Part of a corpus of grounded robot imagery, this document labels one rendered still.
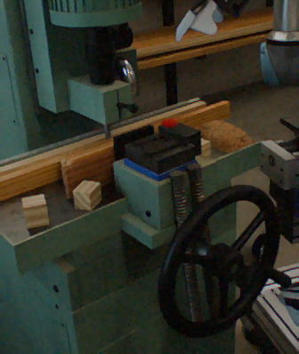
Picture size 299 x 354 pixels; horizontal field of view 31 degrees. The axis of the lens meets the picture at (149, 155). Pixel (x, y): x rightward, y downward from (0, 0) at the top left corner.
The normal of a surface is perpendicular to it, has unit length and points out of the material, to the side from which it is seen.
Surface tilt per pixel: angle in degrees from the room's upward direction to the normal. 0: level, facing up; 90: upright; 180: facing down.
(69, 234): 90
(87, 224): 90
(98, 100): 90
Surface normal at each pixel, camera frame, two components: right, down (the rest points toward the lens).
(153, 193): -0.78, 0.30
